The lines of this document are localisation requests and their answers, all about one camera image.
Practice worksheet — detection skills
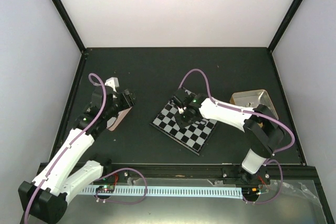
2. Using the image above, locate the light blue slotted cable duct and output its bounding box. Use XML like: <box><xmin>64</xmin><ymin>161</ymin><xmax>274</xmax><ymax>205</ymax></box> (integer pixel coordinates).
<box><xmin>79</xmin><ymin>185</ymin><xmax>243</xmax><ymax>199</ymax></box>

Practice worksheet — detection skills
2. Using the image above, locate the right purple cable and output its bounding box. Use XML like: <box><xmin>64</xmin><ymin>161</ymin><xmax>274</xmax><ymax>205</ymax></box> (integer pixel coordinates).
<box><xmin>178</xmin><ymin>68</ymin><xmax>296</xmax><ymax>206</ymax></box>

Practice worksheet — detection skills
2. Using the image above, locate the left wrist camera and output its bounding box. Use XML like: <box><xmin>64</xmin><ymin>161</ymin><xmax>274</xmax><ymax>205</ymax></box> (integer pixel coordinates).
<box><xmin>104</xmin><ymin>77</ymin><xmax>119</xmax><ymax>90</ymax></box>

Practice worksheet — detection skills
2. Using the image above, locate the orange metal tin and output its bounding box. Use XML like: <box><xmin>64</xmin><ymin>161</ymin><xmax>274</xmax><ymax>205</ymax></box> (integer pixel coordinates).
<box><xmin>229</xmin><ymin>89</ymin><xmax>279</xmax><ymax>119</ymax></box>

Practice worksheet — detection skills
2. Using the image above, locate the right black frame post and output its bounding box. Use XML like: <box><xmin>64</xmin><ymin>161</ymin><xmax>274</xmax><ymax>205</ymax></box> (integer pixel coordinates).
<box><xmin>267</xmin><ymin>0</ymin><xmax>303</xmax><ymax>53</ymax></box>

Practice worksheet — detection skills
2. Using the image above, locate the left black frame post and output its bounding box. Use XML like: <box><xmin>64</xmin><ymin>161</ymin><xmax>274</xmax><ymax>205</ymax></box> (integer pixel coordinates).
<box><xmin>51</xmin><ymin>0</ymin><xmax>86</xmax><ymax>52</ymax></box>

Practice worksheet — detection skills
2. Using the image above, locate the pink metal tin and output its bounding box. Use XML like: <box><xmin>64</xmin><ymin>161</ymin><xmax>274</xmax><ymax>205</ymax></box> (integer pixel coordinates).
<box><xmin>107</xmin><ymin>108</ymin><xmax>131</xmax><ymax>131</ymax></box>

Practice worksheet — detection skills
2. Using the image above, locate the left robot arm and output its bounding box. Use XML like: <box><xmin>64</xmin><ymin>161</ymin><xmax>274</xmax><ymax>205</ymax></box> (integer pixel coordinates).
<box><xmin>18</xmin><ymin>86</ymin><xmax>135</xmax><ymax>223</ymax></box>

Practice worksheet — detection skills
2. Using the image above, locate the black and white chessboard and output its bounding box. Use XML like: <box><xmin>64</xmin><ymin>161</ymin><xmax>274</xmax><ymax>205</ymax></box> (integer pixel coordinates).
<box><xmin>150</xmin><ymin>99</ymin><xmax>217</xmax><ymax>155</ymax></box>

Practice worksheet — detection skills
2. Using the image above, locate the black aluminium rail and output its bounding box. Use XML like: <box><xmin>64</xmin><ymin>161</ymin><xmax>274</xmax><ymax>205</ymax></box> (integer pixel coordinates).
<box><xmin>99</xmin><ymin>163</ymin><xmax>271</xmax><ymax>183</ymax></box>

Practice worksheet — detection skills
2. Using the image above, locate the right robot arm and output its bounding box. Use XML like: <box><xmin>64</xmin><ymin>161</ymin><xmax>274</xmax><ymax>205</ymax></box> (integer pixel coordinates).
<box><xmin>171</xmin><ymin>88</ymin><xmax>285</xmax><ymax>184</ymax></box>

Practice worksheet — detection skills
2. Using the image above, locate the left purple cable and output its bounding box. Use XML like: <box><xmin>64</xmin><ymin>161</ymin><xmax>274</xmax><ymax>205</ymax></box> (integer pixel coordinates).
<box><xmin>24</xmin><ymin>73</ymin><xmax>148</xmax><ymax>224</ymax></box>

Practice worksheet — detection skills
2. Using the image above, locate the black frame post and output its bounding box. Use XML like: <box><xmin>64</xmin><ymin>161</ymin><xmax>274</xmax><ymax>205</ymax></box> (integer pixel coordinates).
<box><xmin>267</xmin><ymin>0</ymin><xmax>303</xmax><ymax>53</ymax></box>
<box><xmin>51</xmin><ymin>0</ymin><xmax>86</xmax><ymax>52</ymax></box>

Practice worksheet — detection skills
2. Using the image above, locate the purple cable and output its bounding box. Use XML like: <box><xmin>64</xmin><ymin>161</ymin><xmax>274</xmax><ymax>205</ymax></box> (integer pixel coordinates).
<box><xmin>178</xmin><ymin>68</ymin><xmax>296</xmax><ymax>206</ymax></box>
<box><xmin>24</xmin><ymin>73</ymin><xmax>148</xmax><ymax>224</ymax></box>

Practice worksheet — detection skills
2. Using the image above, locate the white chess pieces pile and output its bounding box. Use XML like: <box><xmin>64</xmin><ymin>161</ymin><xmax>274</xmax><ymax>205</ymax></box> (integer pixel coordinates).
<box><xmin>246</xmin><ymin>102</ymin><xmax>254</xmax><ymax>107</ymax></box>

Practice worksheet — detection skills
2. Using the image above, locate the small circuit board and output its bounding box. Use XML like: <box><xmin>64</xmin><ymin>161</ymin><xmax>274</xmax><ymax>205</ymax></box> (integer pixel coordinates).
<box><xmin>96</xmin><ymin>185</ymin><xmax>115</xmax><ymax>194</ymax></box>

